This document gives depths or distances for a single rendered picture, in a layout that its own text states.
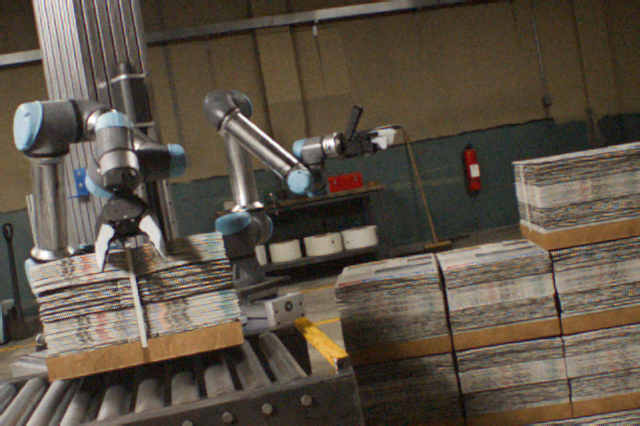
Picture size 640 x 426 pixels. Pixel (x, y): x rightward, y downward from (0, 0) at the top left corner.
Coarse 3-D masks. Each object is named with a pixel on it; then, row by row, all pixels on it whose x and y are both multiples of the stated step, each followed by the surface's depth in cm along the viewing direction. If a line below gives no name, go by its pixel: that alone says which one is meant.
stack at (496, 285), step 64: (448, 256) 222; (512, 256) 199; (576, 256) 196; (384, 320) 202; (448, 320) 225; (512, 320) 198; (384, 384) 203; (448, 384) 201; (512, 384) 199; (576, 384) 198
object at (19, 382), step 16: (256, 336) 171; (288, 336) 172; (224, 352) 170; (256, 352) 171; (304, 352) 173; (304, 368) 173; (0, 384) 161; (16, 384) 161; (48, 384) 162; (240, 384) 170; (96, 416) 164
